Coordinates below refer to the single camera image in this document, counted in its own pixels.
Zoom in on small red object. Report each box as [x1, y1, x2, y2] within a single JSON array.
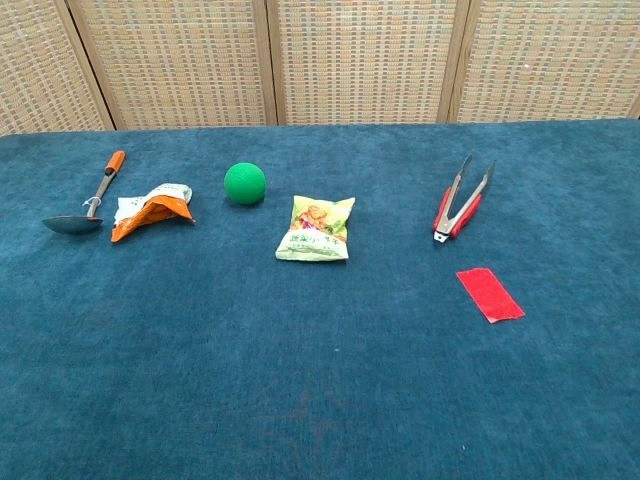
[[455, 266, 527, 326]]

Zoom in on green yellow snack bag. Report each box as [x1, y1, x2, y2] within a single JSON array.
[[274, 194, 357, 263]]

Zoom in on green ball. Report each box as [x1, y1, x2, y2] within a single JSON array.
[[223, 161, 268, 206]]

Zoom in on blue carpet table mat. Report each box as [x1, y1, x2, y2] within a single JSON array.
[[0, 117, 640, 480]]

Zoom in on orange white snack bag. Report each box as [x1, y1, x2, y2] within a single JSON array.
[[110, 183, 197, 244]]

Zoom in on woven rattan folding screen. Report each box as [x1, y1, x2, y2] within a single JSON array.
[[0, 0, 640, 137]]

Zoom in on red handled metal tongs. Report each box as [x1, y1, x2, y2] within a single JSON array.
[[431, 153, 497, 245]]

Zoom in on orange handled metal ladle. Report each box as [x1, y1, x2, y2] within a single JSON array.
[[41, 150, 127, 236]]

